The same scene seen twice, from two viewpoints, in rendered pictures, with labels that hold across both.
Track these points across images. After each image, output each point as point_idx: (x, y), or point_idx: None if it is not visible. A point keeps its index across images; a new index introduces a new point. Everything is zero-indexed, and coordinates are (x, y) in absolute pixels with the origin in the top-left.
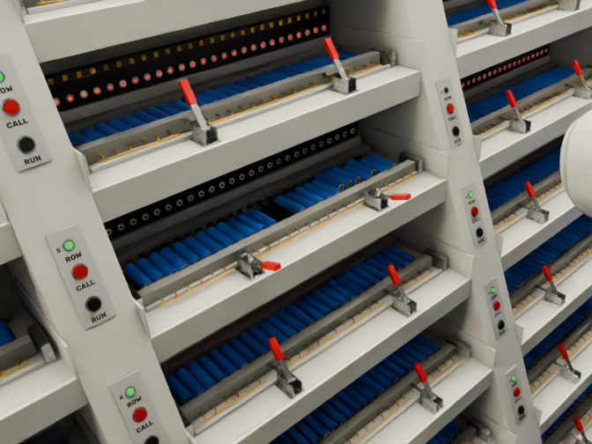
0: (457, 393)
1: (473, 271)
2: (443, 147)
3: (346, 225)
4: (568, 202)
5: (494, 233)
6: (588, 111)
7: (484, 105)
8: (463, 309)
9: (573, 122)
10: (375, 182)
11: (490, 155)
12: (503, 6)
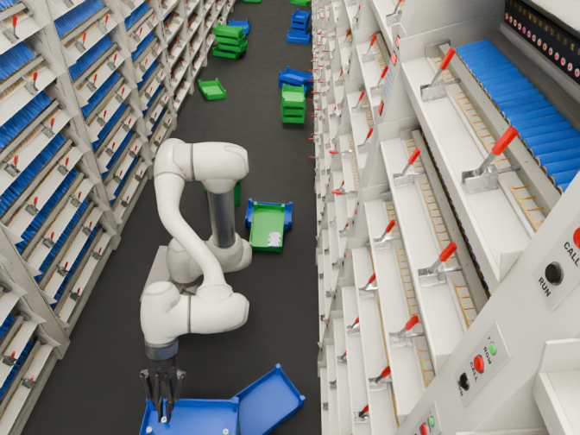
0: (333, 278)
1: (340, 267)
2: (352, 217)
3: (349, 184)
4: (353, 364)
5: (343, 277)
6: (239, 147)
7: None
8: None
9: (244, 150)
10: None
11: (352, 257)
12: None
